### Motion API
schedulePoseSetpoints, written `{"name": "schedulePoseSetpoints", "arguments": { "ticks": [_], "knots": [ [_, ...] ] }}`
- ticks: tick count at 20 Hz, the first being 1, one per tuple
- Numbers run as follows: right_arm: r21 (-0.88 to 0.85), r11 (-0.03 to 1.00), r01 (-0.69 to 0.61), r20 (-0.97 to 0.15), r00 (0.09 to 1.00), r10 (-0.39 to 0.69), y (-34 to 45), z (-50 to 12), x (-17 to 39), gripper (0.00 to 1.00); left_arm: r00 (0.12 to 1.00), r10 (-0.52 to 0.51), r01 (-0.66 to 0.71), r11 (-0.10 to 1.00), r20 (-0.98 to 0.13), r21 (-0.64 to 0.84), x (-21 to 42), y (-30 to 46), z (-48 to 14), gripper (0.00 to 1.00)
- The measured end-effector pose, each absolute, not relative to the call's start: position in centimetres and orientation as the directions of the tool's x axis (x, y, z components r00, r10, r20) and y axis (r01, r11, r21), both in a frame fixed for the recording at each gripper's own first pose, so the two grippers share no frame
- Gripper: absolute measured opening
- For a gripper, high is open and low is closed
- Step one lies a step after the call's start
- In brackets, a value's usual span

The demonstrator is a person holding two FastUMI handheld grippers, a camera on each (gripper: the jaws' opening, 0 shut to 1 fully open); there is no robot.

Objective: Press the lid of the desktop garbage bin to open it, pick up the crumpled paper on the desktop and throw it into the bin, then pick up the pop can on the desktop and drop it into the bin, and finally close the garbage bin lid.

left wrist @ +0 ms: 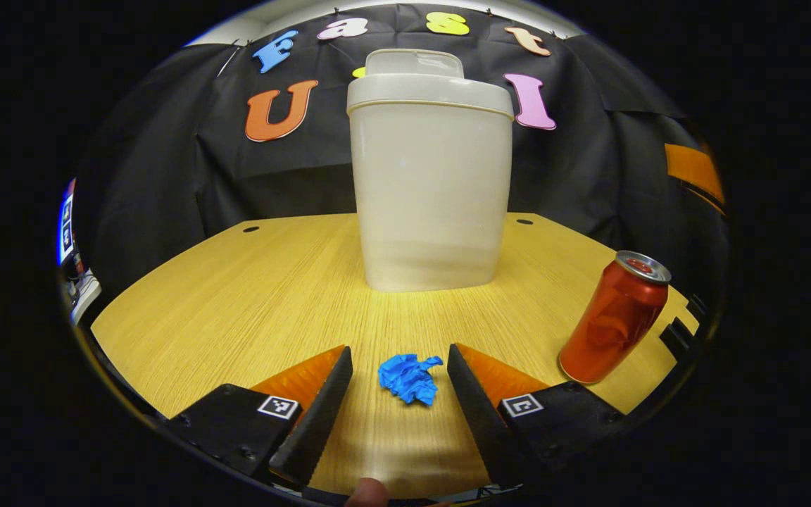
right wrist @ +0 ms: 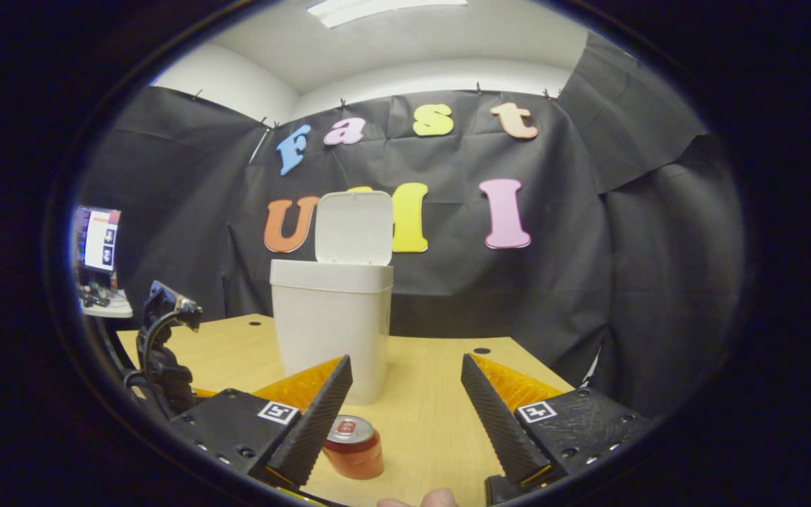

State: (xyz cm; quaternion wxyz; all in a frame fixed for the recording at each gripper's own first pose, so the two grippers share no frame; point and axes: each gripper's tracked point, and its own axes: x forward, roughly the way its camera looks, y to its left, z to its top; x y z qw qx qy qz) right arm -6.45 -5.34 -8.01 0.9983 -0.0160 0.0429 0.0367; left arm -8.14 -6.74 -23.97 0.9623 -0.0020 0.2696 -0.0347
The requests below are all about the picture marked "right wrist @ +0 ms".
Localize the computer monitor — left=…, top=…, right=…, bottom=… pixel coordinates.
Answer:
left=73, top=206, right=122, bottom=273

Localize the white side table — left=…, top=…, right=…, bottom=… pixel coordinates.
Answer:
left=80, top=287, right=133, bottom=319

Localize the black backdrop cloth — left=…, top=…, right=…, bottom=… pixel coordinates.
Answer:
left=71, top=32, right=748, bottom=420

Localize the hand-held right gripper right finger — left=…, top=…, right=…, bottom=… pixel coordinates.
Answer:
left=460, top=353, right=649, bottom=487

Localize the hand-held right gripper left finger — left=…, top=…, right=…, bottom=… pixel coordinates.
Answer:
left=166, top=354, right=353, bottom=488

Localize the wooden desktop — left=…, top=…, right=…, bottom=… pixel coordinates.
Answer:
left=117, top=313, right=575, bottom=507

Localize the white desktop garbage bin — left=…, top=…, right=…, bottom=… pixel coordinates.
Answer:
left=270, top=190, right=394, bottom=406

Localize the large ceiling light panel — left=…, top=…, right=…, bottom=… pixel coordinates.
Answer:
left=307, top=0, right=468, bottom=29

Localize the red pop can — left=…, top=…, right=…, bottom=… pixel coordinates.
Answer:
left=321, top=415, right=385, bottom=480

